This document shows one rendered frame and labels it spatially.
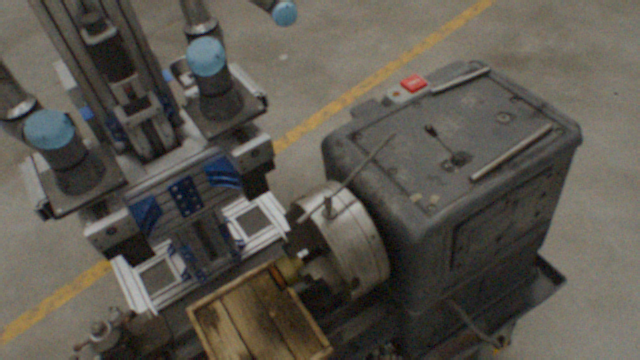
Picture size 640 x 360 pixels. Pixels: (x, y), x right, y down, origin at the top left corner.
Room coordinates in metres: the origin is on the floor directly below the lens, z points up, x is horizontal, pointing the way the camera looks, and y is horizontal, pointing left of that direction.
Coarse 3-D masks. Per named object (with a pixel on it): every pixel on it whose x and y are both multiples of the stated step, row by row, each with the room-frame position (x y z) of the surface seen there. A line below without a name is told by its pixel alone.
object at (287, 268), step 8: (296, 256) 0.78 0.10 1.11; (280, 264) 0.76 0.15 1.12; (288, 264) 0.76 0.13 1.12; (296, 264) 0.76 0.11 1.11; (304, 264) 0.76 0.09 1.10; (272, 272) 0.74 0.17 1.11; (280, 272) 0.74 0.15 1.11; (288, 272) 0.74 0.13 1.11; (296, 272) 0.73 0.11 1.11; (272, 280) 0.76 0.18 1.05; (280, 280) 0.72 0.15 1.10; (288, 280) 0.72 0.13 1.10; (296, 280) 0.73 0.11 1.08; (280, 288) 0.71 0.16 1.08
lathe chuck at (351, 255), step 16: (320, 192) 0.89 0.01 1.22; (304, 208) 0.84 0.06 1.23; (320, 208) 0.82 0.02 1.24; (336, 208) 0.82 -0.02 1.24; (320, 224) 0.78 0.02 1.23; (336, 224) 0.77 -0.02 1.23; (352, 224) 0.77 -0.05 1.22; (320, 240) 0.78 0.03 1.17; (336, 240) 0.74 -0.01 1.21; (352, 240) 0.73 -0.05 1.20; (336, 256) 0.70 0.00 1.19; (352, 256) 0.70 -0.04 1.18; (368, 256) 0.71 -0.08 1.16; (352, 272) 0.68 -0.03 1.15; (368, 272) 0.69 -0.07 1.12; (368, 288) 0.68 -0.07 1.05
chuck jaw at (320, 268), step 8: (320, 256) 0.77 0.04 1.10; (312, 264) 0.75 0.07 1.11; (320, 264) 0.74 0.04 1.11; (328, 264) 0.74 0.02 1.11; (304, 272) 0.73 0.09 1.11; (312, 272) 0.72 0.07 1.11; (320, 272) 0.72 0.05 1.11; (328, 272) 0.71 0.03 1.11; (336, 272) 0.71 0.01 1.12; (304, 280) 0.72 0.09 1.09; (312, 280) 0.72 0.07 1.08; (320, 280) 0.70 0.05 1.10; (328, 280) 0.69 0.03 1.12; (336, 280) 0.68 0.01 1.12; (344, 280) 0.68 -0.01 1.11; (352, 280) 0.68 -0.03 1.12; (328, 288) 0.68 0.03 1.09; (336, 288) 0.67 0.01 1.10; (344, 288) 0.67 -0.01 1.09; (352, 288) 0.67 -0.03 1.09
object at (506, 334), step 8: (448, 296) 0.73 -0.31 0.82; (448, 304) 0.72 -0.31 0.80; (456, 304) 0.71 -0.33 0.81; (464, 312) 0.69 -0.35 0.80; (464, 320) 0.67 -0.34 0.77; (472, 328) 0.66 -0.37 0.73; (512, 328) 0.80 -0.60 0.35; (480, 336) 0.65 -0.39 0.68; (496, 336) 0.76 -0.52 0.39; (504, 336) 0.77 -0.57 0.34; (488, 344) 0.75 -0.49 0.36; (496, 344) 0.65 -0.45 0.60; (504, 344) 0.74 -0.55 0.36; (480, 352) 0.73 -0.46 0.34; (488, 352) 0.75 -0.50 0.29; (496, 352) 0.76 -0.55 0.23
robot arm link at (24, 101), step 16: (0, 64) 1.27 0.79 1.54; (0, 80) 1.25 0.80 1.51; (16, 80) 1.29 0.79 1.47; (0, 96) 1.24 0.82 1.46; (16, 96) 1.26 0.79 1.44; (32, 96) 1.30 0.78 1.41; (0, 112) 1.24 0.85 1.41; (16, 112) 1.23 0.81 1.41; (32, 112) 1.25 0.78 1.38; (16, 128) 1.22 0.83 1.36
